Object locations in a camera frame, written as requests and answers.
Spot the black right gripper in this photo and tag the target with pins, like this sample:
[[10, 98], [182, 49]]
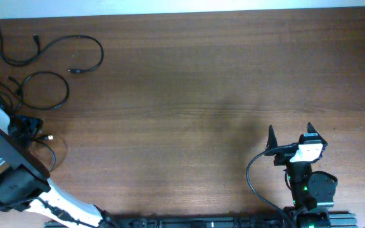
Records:
[[271, 141]]

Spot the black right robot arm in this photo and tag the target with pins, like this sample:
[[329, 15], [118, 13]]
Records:
[[312, 192]]

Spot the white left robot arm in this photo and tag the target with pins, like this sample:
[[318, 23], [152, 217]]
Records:
[[25, 183]]

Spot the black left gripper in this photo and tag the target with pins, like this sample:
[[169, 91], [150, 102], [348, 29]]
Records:
[[32, 128]]

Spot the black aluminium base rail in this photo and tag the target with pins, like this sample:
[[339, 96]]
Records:
[[330, 220]]

